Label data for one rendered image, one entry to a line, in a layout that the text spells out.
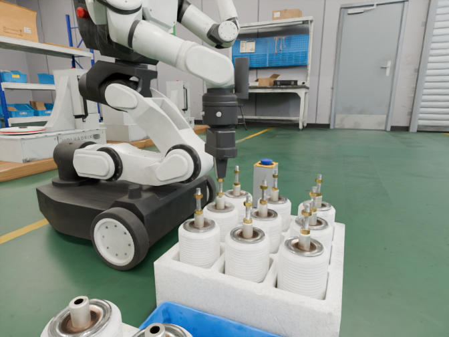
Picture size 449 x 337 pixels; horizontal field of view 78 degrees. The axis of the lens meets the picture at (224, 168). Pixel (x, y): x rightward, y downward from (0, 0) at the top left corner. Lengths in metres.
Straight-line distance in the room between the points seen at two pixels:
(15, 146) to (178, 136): 1.71
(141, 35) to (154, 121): 0.40
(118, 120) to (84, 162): 2.09
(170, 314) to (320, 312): 0.30
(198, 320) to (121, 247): 0.42
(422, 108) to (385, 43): 1.25
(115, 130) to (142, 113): 2.31
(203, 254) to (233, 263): 0.08
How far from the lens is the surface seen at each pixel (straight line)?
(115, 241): 0.97
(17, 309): 0.97
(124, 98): 1.06
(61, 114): 2.87
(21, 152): 2.49
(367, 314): 0.88
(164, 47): 0.69
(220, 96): 0.65
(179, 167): 0.95
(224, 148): 0.66
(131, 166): 1.13
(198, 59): 0.65
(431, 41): 5.79
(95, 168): 1.20
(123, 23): 0.72
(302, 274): 0.56
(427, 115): 5.75
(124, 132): 3.25
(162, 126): 1.01
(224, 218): 0.71
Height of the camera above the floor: 0.53
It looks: 14 degrees down
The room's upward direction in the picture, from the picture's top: straight up
